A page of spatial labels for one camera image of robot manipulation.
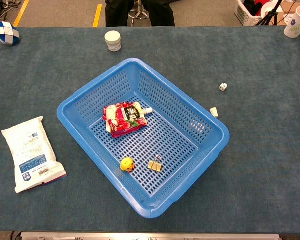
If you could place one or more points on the red drink pouch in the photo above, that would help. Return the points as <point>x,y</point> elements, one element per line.
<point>122,120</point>

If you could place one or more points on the gold binder clip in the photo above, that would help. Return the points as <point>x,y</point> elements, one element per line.
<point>154,165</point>

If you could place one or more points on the yellow duck toy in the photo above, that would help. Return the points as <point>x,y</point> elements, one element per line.
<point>127,164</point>

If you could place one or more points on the blue perforated plastic basket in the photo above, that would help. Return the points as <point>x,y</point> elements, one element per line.
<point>150,211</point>

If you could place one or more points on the white plastic laundry basket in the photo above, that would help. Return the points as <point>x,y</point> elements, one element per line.
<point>242,15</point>

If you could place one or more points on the small white cap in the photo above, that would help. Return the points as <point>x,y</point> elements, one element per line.
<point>214,112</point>

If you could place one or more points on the white die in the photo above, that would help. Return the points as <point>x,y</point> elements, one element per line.
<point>223,87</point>

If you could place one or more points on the small white lidded jar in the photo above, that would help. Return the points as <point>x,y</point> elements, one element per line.
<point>113,40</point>

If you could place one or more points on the chrome stool base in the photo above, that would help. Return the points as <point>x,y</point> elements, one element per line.
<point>138,13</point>

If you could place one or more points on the person in black trousers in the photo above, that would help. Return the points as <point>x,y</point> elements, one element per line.
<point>117,12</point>

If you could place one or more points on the yellow floor tape strip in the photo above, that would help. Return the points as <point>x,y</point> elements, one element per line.
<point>21,13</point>
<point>97,15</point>

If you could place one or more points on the blue felt table cloth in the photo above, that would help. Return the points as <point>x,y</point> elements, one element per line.
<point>40,75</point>

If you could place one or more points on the white blue printed packet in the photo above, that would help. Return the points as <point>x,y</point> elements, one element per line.
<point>30,152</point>

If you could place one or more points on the red cloth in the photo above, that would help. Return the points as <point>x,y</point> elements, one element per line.
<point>261,3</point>

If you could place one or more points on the white bowl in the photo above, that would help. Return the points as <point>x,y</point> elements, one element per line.
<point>267,10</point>

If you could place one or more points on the black tripod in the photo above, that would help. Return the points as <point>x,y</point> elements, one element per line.
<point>275,7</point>

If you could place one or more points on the blue white snake puzzle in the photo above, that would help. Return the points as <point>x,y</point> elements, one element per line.
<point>6,32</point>

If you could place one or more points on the floral print paper cup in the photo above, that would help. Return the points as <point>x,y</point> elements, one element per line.
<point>296,25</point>

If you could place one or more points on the cardboard box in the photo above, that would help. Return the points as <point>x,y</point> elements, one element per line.
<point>288,8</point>

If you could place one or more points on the aluminium table edge rail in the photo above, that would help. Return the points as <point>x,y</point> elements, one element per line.
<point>150,236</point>

